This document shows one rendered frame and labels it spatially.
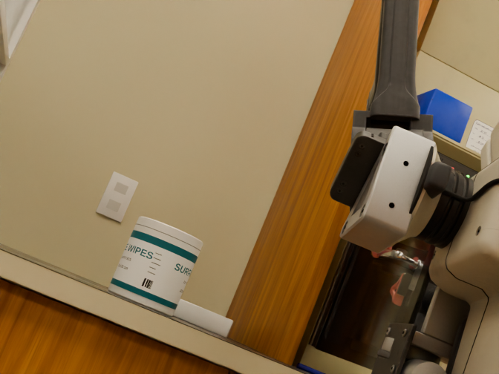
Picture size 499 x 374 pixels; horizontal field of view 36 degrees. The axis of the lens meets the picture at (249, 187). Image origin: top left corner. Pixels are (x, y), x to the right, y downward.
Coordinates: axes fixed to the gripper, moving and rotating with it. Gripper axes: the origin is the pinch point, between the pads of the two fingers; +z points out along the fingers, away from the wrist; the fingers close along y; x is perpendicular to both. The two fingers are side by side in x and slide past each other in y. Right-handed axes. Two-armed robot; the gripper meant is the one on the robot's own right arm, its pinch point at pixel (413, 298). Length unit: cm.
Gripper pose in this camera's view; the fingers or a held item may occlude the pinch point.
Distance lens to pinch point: 174.7
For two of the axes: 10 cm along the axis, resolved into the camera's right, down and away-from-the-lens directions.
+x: -3.8, 9.1, -1.7
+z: -2.7, 0.6, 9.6
